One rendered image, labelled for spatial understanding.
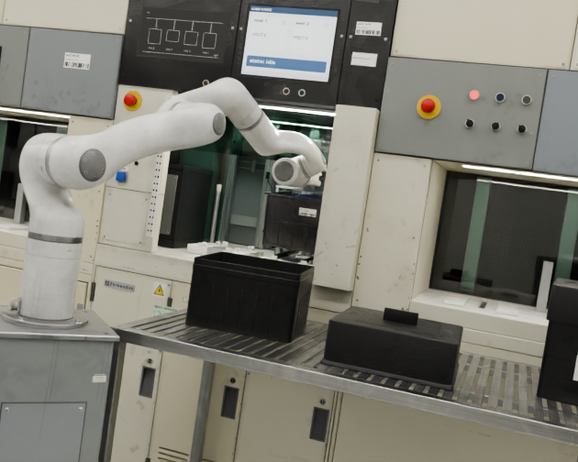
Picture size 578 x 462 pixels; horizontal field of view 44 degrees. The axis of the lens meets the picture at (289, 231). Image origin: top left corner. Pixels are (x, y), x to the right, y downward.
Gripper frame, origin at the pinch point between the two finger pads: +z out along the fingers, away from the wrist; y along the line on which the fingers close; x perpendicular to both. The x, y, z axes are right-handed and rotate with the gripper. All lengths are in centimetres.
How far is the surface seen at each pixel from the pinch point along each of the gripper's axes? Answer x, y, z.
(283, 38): 40, -7, -30
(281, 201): -9.4, -6.4, -10.8
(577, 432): -43, 85, -93
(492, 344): -40, 67, -31
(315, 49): 37.3, 3.8, -30.4
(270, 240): -23.1, -8.7, -9.6
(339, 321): -33, 35, -83
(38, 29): 36, -95, -30
